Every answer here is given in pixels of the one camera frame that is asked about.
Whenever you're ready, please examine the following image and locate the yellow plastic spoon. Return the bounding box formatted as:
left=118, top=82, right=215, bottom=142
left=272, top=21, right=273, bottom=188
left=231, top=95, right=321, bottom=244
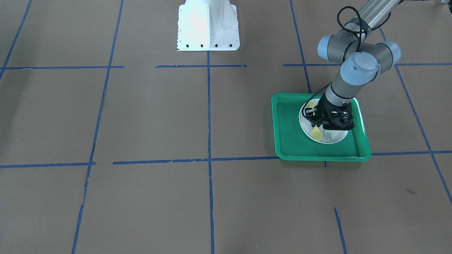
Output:
left=307, top=102, right=322, bottom=141

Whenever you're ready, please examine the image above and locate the white round plate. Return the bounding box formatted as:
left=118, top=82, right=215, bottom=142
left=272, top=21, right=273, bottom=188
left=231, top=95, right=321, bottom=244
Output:
left=299, top=98, right=348, bottom=144

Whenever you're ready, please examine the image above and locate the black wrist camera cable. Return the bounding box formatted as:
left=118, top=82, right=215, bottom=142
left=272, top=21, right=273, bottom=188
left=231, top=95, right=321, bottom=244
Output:
left=300, top=6, right=392, bottom=117

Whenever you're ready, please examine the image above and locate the pale green plastic fork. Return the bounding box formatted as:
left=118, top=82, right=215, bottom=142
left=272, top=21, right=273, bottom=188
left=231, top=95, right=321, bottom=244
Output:
left=323, top=129, right=332, bottom=144

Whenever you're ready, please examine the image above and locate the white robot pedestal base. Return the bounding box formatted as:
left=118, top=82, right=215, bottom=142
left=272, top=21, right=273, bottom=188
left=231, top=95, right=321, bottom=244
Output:
left=177, top=0, right=240, bottom=51

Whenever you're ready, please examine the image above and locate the green plastic tray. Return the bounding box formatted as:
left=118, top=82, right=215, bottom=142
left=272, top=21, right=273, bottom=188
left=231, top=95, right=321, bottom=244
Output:
left=271, top=93, right=371, bottom=162

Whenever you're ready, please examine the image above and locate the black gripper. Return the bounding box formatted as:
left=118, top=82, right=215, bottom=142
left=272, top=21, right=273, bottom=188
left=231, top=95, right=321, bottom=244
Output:
left=310, top=95, right=345, bottom=129

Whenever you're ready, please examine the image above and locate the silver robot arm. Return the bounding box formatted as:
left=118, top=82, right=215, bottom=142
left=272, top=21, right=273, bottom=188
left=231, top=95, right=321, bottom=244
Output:
left=302, top=0, right=402, bottom=131

